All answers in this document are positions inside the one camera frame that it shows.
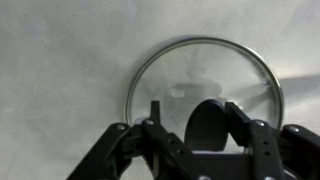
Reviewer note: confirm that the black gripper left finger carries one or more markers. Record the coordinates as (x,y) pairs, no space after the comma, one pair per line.
(166,146)

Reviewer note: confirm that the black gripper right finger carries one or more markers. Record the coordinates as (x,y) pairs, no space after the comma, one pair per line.
(266,150)

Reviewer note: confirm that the glass lid with black knob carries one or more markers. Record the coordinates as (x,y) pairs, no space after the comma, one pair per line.
(206,70)

